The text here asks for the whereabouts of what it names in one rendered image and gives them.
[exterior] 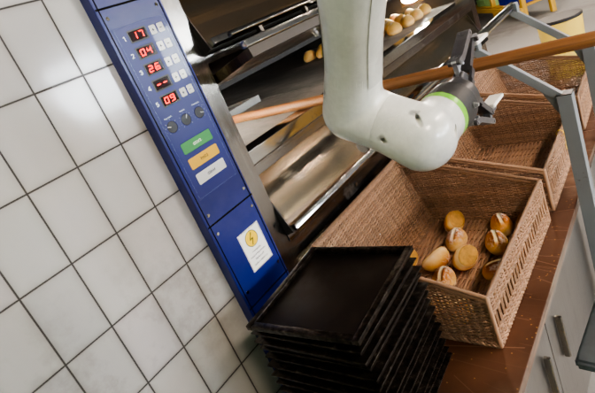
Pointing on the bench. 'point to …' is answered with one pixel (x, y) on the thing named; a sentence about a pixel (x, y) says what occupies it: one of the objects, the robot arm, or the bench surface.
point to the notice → (255, 246)
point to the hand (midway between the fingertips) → (487, 67)
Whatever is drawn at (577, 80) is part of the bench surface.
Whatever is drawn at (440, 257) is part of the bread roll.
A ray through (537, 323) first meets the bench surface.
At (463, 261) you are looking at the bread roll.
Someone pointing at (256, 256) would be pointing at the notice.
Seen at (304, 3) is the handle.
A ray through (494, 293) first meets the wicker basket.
